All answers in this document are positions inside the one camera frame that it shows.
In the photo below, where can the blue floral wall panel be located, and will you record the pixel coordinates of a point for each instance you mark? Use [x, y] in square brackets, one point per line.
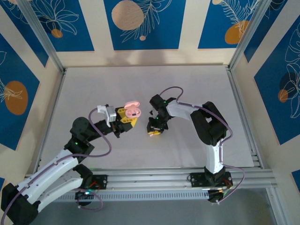
[70, 35]
[269, 105]
[159, 35]
[211, 35]
[297, 178]
[23, 25]
[269, 23]
[14, 131]

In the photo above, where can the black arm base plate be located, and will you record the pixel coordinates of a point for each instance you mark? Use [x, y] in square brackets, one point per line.
[194, 180]
[102, 181]

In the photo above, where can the thin aluminium side rail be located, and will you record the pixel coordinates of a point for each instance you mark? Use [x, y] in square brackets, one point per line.
[58, 93]

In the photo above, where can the aluminium frame post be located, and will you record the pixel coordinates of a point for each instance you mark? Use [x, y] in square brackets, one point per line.
[246, 35]
[42, 35]

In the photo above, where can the black controller box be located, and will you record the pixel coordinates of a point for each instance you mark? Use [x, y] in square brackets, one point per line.
[82, 199]
[214, 197]

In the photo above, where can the pink earbud charging case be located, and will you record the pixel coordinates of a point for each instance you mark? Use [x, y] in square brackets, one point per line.
[132, 104]

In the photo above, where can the wide aluminium side rail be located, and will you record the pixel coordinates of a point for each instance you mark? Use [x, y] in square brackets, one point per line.
[242, 105]

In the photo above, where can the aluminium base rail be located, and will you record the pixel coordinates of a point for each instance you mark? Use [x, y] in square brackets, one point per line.
[152, 178]

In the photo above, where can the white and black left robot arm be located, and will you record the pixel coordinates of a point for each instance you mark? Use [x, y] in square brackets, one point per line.
[47, 171]

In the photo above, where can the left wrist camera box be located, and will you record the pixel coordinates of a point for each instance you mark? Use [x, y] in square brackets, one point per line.
[112, 116]

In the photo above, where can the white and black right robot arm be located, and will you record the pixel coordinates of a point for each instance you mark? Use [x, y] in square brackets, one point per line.
[213, 154]

